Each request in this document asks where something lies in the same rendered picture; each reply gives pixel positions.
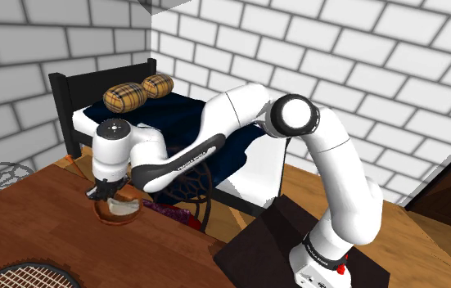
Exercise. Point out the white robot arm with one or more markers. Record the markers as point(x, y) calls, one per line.
point(340, 171)

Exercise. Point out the black bed with blue blanket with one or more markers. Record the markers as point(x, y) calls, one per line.
point(177, 113)

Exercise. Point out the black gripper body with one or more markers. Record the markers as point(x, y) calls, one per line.
point(107, 188)

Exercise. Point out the dark robot stand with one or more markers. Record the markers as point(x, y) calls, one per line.
point(257, 243)

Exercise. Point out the brown bowl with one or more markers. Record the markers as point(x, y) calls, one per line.
point(107, 217)

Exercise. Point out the brown wooden table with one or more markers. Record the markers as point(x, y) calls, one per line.
point(49, 235)

